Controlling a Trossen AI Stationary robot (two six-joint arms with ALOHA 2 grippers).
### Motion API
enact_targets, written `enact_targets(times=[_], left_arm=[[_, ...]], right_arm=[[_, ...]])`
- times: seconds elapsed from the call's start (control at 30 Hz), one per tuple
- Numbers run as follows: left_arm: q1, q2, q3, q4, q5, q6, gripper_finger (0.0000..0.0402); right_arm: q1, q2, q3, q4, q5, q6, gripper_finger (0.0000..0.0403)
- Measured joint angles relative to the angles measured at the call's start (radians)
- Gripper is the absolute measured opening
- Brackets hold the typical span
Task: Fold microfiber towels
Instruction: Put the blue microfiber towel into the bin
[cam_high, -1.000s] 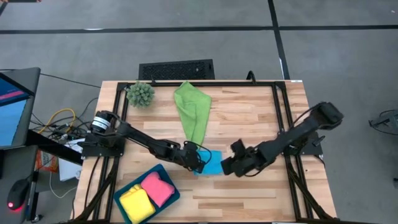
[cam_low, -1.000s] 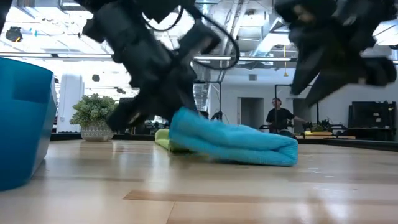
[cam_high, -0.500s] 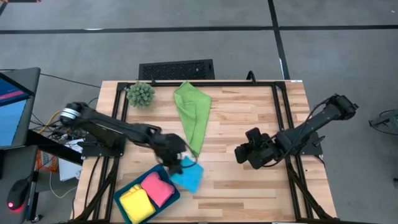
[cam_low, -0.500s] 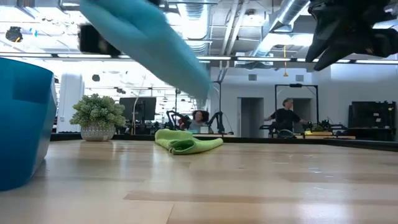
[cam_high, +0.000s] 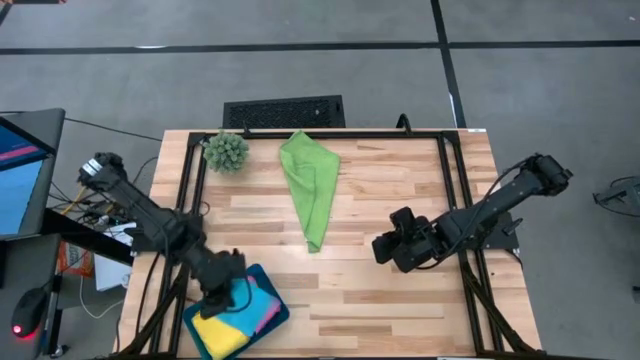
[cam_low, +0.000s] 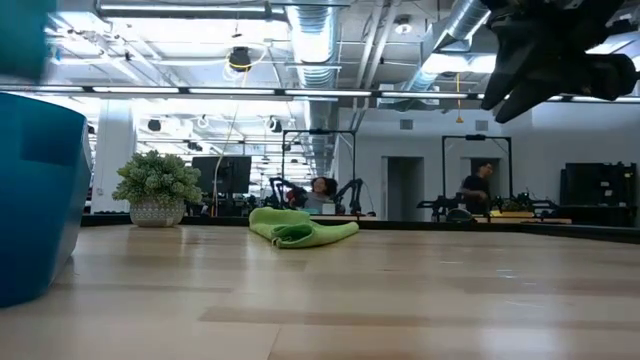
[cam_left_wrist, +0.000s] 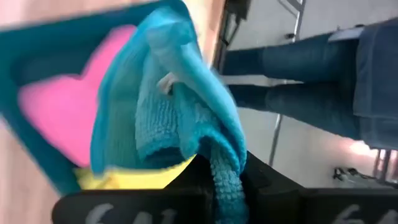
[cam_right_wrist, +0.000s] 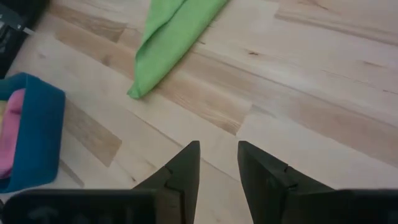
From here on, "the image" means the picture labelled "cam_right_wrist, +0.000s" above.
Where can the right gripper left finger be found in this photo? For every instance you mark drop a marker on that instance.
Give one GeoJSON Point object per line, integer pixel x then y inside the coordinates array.
{"type": "Point", "coordinates": [183, 180]}

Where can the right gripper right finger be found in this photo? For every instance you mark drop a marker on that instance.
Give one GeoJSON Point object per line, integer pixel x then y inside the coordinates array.
{"type": "Point", "coordinates": [264, 186]}

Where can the green microfiber towel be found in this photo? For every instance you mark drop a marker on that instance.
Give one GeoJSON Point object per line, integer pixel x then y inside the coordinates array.
{"type": "Point", "coordinates": [168, 46]}

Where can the teal plastic tray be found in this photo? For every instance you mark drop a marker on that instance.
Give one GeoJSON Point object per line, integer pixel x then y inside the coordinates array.
{"type": "Point", "coordinates": [40, 140]}

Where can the pink microfiber towel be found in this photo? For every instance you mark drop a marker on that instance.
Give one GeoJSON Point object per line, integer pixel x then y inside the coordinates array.
{"type": "Point", "coordinates": [11, 137]}

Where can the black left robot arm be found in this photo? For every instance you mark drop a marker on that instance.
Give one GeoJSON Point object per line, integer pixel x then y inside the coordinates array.
{"type": "Point", "coordinates": [31, 9]}

